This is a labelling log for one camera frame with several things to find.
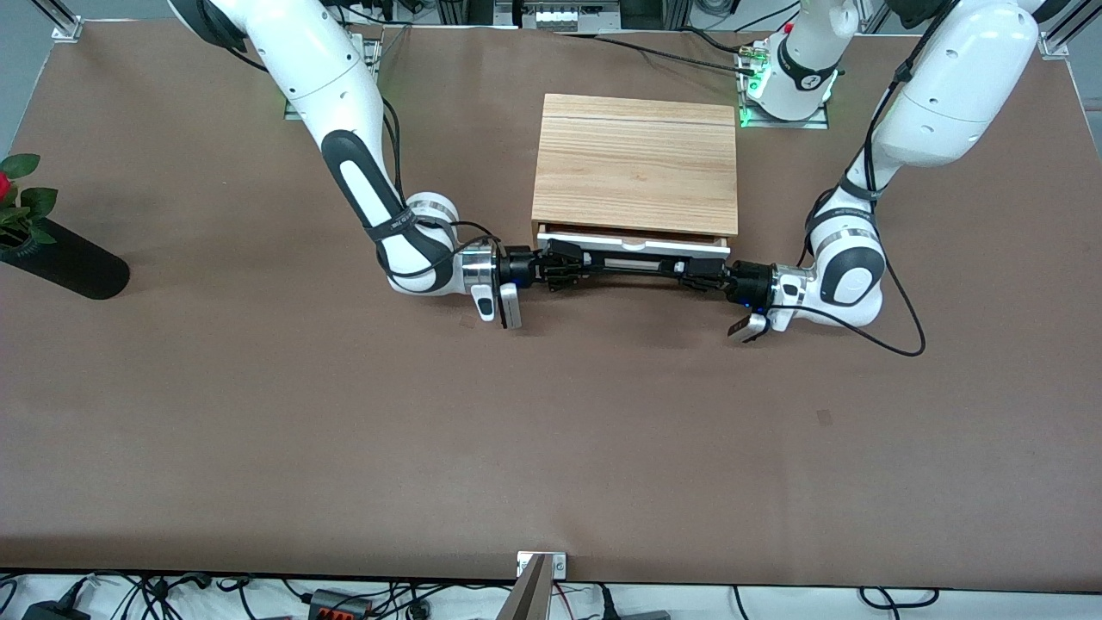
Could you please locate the white drawer with black handle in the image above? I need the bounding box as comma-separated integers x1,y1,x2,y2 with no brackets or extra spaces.
535,221,732,282

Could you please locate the light wooden drawer cabinet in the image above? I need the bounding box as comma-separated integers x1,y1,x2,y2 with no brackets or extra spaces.
531,93,740,259

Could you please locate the white power strip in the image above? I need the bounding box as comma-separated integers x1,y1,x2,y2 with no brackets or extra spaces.
520,0,623,32

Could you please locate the black orange connector block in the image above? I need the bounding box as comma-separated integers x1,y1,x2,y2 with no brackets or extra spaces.
307,588,372,620

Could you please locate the black vase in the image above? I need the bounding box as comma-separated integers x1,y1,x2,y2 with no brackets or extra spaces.
0,215,131,301

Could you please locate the artificial red rose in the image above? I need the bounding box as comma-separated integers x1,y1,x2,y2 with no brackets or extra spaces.
0,152,60,252

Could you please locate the black power adapter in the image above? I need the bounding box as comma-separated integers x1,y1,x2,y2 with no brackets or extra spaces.
21,599,92,620

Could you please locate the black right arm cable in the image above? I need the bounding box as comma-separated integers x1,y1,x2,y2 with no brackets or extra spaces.
366,95,505,302

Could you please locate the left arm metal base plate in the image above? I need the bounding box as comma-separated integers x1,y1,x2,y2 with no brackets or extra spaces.
738,41,831,131

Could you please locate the black cable on table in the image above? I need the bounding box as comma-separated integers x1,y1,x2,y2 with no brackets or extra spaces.
560,32,760,75

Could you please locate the small metal bracket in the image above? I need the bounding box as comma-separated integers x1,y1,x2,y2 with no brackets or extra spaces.
517,551,568,580

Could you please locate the grey camera pole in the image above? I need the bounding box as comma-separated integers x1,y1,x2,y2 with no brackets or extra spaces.
497,554,553,620

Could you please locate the black looped cable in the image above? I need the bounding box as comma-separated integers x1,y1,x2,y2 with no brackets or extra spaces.
858,586,940,610

